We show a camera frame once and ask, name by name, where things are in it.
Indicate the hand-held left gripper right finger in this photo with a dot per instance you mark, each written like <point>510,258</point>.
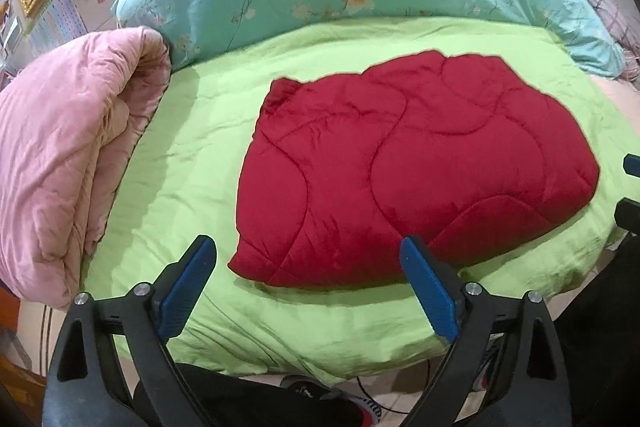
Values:
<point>430,287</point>

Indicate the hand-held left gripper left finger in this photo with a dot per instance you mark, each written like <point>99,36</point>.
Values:
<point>187,287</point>

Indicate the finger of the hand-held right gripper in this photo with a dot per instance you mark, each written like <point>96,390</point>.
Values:
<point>632,165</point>
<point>629,214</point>

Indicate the red quilted jacket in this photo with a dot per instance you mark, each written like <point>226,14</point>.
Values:
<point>400,167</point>

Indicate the pale pink bed sheet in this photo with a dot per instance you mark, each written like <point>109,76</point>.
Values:
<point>625,94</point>

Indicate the person's black trouser leg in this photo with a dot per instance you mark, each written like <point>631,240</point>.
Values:
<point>600,332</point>
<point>240,399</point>

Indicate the lime green blanket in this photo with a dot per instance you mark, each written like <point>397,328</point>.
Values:
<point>190,147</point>

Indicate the black red sneaker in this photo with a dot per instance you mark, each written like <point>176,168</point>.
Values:
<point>345,402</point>

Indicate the pink plaid pillow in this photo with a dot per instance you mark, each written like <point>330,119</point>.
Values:
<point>612,12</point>

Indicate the pink quilt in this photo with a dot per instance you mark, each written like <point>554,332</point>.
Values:
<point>60,147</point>

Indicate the dotted blue wall sheet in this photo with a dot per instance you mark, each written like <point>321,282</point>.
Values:
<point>60,14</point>

